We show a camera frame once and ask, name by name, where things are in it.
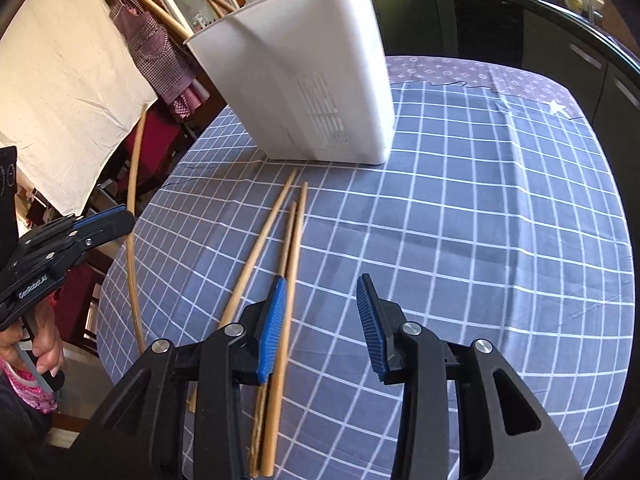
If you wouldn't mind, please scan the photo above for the purple star-print cloth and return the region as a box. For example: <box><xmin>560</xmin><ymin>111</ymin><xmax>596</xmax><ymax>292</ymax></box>
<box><xmin>382</xmin><ymin>55</ymin><xmax>583</xmax><ymax>121</ymax></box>

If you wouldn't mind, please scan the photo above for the white hanging sheet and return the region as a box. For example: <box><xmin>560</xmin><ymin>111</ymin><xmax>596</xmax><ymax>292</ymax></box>
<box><xmin>0</xmin><ymin>0</ymin><xmax>161</xmax><ymax>216</ymax></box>

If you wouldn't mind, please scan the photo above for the person's left forearm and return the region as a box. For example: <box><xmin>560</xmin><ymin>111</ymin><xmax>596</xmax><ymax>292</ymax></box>
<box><xmin>0</xmin><ymin>360</ymin><xmax>56</xmax><ymax>413</ymax></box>

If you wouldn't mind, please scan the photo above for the person's left hand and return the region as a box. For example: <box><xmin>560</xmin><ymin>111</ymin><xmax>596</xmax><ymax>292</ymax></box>
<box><xmin>0</xmin><ymin>304</ymin><xmax>65</xmax><ymax>378</ymax></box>

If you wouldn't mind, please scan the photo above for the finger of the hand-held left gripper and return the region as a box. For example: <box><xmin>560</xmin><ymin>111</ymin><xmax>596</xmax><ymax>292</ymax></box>
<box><xmin>22</xmin><ymin>206</ymin><xmax>136</xmax><ymax>252</ymax></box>
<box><xmin>15</xmin><ymin>236</ymin><xmax>109</xmax><ymax>282</ymax></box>

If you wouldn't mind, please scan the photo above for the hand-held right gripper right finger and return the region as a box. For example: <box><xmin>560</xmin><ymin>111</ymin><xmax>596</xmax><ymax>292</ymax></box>
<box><xmin>356</xmin><ymin>273</ymin><xmax>586</xmax><ymax>480</ymax></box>

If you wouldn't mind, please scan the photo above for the blue checked tablecloth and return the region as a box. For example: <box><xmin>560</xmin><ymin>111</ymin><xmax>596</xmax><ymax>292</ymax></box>
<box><xmin>97</xmin><ymin>80</ymin><xmax>636</xmax><ymax>480</ymax></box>

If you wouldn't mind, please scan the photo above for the purple checked apron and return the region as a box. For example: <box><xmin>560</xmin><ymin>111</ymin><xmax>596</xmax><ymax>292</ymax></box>
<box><xmin>107</xmin><ymin>0</ymin><xmax>211</xmax><ymax>121</ymax></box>

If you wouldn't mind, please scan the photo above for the red upholstered chair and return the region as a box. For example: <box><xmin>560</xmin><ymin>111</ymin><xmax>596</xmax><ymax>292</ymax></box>
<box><xmin>107</xmin><ymin>105</ymin><xmax>188</xmax><ymax>196</ymax></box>

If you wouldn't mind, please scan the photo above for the black kitchen countertop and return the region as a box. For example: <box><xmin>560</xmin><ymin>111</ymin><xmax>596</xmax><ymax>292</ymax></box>
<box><xmin>365</xmin><ymin>0</ymin><xmax>640</xmax><ymax>76</ymax></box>

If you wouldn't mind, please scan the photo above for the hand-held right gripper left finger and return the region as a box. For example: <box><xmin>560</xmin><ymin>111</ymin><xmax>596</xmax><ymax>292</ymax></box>
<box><xmin>75</xmin><ymin>276</ymin><xmax>290</xmax><ymax>480</ymax></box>

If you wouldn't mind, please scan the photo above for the white plastic utensil holder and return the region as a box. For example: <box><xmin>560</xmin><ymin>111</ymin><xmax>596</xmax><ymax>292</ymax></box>
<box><xmin>182</xmin><ymin>0</ymin><xmax>396</xmax><ymax>166</ymax></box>

